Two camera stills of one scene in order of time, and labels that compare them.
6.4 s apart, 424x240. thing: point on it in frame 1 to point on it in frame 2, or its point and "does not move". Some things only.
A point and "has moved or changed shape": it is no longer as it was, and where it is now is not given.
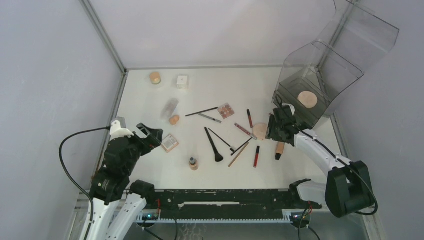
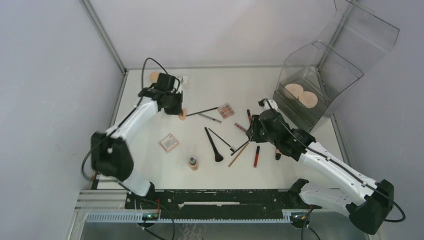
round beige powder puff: x=259 y=130 has moved or changed shape
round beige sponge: x=308 y=98 does not move
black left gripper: x=154 y=135 to x=178 y=110
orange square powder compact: x=169 y=143 does not move
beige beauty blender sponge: x=173 y=120 to x=183 y=116
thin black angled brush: x=232 y=148 does not move
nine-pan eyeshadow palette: x=225 y=110 does not move
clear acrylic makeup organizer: x=315 y=78 does not move
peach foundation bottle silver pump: x=193 y=164 does not move
